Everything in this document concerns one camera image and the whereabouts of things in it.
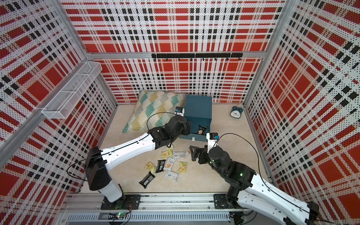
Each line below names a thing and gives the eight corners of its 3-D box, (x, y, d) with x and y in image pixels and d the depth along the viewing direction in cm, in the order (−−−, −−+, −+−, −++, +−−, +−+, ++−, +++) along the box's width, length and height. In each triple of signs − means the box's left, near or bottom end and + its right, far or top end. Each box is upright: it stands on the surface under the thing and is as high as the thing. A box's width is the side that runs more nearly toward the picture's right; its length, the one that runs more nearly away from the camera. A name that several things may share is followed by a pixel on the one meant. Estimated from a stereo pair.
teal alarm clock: (229, 116, 114) (231, 109, 108) (230, 111, 117) (233, 105, 111) (239, 119, 112) (242, 113, 106) (240, 115, 115) (243, 108, 108)
